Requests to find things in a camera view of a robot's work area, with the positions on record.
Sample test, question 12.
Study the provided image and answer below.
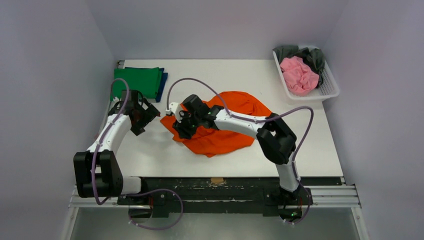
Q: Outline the orange t shirt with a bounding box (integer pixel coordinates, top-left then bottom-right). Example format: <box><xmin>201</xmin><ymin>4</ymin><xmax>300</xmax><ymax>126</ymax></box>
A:
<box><xmin>160</xmin><ymin>91</ymin><xmax>272</xmax><ymax>158</ymax></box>

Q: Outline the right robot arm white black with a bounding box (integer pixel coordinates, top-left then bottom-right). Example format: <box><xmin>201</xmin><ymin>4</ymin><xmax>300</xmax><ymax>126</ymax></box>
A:
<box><xmin>166</xmin><ymin>94</ymin><xmax>314</xmax><ymax>204</ymax></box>

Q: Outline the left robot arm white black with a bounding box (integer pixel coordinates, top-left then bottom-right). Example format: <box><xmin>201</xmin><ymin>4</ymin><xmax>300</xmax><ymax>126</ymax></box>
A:
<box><xmin>73</xmin><ymin>90</ymin><xmax>160</xmax><ymax>205</ymax></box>

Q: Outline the folded green t shirt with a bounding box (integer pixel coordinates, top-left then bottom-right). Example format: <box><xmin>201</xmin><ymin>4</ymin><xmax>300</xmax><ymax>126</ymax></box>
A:
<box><xmin>114</xmin><ymin>67</ymin><xmax>163</xmax><ymax>99</ymax></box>

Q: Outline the folded blue t shirt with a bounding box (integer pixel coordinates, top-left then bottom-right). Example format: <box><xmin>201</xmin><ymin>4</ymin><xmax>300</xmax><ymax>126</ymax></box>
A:
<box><xmin>136</xmin><ymin>67</ymin><xmax>168</xmax><ymax>103</ymax></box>

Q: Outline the brown tape piece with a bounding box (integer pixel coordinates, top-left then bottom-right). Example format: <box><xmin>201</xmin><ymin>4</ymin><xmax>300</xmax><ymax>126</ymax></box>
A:
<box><xmin>210</xmin><ymin>177</ymin><xmax>225</xmax><ymax>185</ymax></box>

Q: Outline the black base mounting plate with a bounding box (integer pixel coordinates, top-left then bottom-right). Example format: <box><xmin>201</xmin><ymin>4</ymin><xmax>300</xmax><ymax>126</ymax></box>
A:
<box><xmin>117</xmin><ymin>177</ymin><xmax>342</xmax><ymax>221</ymax></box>

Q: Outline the pink t shirt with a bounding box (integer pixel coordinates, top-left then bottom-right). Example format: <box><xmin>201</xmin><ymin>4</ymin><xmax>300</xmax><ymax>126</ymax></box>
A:
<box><xmin>279</xmin><ymin>56</ymin><xmax>320</xmax><ymax>97</ymax></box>

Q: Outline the dark grey t shirt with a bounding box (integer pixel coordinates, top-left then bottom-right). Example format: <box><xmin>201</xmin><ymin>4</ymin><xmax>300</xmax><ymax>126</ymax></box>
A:
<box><xmin>272</xmin><ymin>45</ymin><xmax>326</xmax><ymax>89</ymax></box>

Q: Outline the white plastic basket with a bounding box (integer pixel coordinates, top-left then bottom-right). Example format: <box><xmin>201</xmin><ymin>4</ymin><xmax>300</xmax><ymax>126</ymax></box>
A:
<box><xmin>272</xmin><ymin>45</ymin><xmax>340</xmax><ymax>104</ymax></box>

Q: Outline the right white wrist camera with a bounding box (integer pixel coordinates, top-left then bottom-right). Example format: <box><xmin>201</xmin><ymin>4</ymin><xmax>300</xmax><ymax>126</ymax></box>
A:
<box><xmin>165</xmin><ymin>102</ymin><xmax>183</xmax><ymax>118</ymax></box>

